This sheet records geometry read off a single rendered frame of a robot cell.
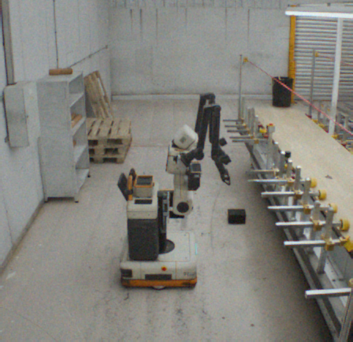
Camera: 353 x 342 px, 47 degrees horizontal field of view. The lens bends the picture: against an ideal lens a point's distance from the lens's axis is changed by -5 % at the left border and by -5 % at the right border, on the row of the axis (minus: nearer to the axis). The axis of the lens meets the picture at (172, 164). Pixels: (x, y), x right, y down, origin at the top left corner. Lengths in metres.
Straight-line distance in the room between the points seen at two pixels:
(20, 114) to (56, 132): 1.02
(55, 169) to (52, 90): 0.99
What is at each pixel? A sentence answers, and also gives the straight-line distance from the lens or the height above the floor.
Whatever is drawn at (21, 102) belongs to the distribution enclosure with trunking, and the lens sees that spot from 4.24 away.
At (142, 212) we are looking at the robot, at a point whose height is 0.76.
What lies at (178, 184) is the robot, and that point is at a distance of 3.52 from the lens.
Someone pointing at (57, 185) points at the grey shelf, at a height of 0.24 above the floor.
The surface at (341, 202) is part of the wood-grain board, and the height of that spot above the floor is 0.90.
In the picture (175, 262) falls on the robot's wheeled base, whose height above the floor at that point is 0.28.
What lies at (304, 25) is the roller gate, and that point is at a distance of 11.65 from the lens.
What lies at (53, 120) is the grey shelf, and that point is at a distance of 5.16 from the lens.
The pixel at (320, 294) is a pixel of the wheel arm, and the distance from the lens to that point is 2.28.
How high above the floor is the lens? 2.30
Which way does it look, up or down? 21 degrees down
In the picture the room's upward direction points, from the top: 1 degrees counter-clockwise
